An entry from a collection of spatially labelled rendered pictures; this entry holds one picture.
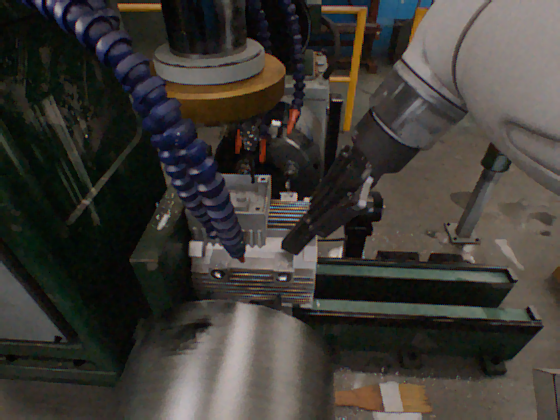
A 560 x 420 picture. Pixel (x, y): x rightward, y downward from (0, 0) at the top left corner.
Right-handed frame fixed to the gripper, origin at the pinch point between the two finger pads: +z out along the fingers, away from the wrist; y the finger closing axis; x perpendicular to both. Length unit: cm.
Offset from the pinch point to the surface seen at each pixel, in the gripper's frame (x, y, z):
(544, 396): 29.4, 18.2, -8.6
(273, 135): -6.6, -26.9, 1.3
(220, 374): -8.2, 23.3, -0.9
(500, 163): 42, -33, -17
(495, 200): 70, -53, -4
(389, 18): 129, -507, -4
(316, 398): 1.8, 22.9, -1.2
